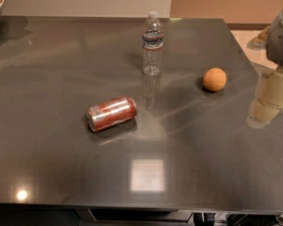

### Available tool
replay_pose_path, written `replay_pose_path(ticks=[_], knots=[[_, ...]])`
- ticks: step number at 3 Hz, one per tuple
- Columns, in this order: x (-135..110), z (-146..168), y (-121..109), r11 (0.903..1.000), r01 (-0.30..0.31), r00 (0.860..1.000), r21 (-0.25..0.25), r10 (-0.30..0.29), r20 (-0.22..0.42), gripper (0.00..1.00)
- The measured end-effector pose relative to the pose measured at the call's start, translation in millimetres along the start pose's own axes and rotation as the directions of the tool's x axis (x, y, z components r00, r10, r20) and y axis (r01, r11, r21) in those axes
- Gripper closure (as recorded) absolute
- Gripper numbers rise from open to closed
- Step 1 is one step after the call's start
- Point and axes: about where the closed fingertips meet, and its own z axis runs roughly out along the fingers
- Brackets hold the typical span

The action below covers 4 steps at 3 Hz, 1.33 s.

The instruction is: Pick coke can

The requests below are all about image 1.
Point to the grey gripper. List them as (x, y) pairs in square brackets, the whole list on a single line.
[(281, 38)]

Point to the red coke can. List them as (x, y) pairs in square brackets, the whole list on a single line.
[(111, 113)]

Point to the orange fruit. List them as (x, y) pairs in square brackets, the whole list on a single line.
[(214, 79)]

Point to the clear plastic water bottle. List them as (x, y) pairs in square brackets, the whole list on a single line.
[(152, 44)]

